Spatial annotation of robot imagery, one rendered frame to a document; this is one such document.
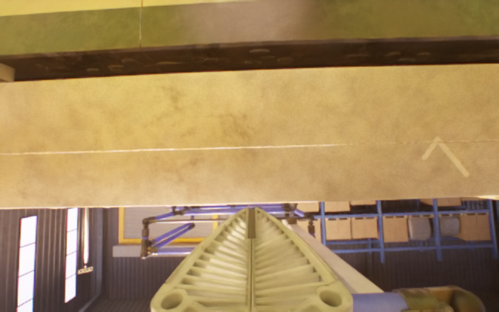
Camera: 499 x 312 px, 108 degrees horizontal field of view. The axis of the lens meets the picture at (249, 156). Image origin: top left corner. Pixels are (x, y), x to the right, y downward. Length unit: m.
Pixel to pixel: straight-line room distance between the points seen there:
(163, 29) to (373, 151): 0.36
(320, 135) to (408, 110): 0.13
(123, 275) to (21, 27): 13.79
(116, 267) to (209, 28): 14.00
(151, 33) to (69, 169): 0.24
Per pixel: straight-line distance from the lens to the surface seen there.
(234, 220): 0.16
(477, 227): 14.33
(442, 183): 0.40
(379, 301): 0.29
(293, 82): 0.29
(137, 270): 13.58
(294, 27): 0.34
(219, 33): 0.33
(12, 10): 0.53
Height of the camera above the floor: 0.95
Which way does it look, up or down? 5 degrees down
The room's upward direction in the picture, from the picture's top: 178 degrees clockwise
